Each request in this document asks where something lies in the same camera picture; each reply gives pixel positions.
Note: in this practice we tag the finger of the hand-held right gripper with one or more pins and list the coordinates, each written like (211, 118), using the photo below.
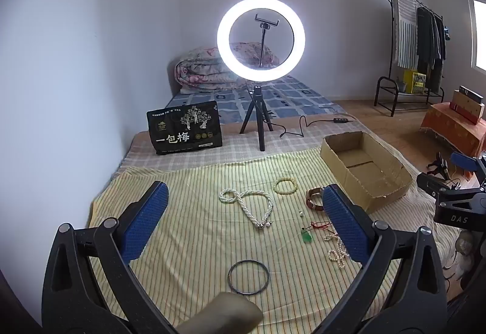
(469, 162)
(433, 182)

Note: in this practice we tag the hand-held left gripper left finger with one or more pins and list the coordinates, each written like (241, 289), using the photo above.
(152, 220)

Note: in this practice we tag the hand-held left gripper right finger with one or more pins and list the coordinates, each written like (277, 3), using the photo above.
(343, 224)

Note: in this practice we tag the cardboard box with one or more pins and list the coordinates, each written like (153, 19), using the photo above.
(355, 159)

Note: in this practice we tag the dark metal bangle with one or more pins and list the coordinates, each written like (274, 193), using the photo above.
(231, 281)

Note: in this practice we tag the person's right hand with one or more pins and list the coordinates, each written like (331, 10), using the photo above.
(464, 254)

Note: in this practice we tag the small black floor tripod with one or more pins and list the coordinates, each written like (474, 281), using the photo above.
(440, 165)

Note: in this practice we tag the orange cloth covered table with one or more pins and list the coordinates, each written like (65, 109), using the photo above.
(452, 125)

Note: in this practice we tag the red and black box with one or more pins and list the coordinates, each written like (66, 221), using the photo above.
(465, 102)

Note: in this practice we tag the black snack bag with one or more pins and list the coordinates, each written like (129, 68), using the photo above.
(182, 133)

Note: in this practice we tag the yellow crate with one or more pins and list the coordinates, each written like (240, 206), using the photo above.
(414, 81)

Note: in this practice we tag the black clothes rack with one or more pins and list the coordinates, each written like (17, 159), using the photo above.
(382, 91)

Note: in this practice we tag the checkered blanket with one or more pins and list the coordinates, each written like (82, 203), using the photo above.
(235, 144)

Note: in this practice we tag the beige rounded object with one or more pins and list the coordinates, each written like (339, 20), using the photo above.
(220, 313)

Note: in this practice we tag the window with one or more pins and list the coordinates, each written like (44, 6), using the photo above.
(480, 38)

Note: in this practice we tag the dark hanging clothes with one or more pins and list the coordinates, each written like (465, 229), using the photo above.
(429, 38)

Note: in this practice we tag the black tripod stand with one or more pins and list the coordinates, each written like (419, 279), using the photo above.
(261, 117)

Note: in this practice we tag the striped towel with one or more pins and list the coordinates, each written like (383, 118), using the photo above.
(404, 30)

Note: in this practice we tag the folded floral quilt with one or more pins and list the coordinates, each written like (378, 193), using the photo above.
(201, 70)

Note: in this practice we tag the black phone holder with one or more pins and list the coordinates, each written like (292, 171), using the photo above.
(262, 38)

